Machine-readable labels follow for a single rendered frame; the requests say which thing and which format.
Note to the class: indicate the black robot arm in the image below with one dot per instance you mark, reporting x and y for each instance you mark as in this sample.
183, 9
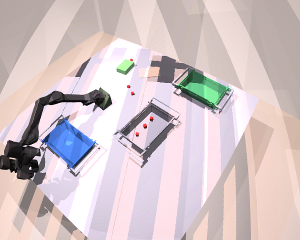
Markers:
31, 134

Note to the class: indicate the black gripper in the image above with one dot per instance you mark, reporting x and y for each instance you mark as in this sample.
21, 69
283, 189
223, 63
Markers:
10, 164

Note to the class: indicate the blue plastic tray with grey wire bar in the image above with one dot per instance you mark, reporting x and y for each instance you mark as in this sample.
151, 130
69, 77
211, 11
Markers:
69, 143

